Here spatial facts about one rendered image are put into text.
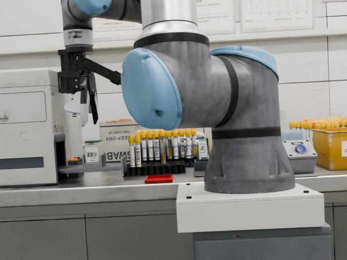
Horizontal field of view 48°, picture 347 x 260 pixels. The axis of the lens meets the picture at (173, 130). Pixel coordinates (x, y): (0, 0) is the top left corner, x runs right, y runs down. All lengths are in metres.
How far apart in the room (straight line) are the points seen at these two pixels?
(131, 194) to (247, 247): 0.43
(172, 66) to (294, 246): 0.31
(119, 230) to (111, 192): 0.76
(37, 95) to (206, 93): 0.57
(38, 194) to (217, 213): 0.56
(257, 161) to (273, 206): 0.08
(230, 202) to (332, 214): 1.23
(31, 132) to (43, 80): 0.13
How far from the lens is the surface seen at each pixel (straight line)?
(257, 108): 0.62
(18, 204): 1.04
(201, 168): 1.02
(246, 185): 0.60
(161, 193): 0.95
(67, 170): 1.03
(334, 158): 1.06
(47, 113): 1.02
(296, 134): 1.13
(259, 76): 0.63
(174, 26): 0.56
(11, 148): 1.06
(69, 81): 1.03
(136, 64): 0.55
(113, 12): 0.97
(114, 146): 1.29
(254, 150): 0.61
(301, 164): 0.99
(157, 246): 1.71
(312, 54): 1.70
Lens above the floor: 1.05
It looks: 3 degrees down
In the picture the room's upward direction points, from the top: 3 degrees counter-clockwise
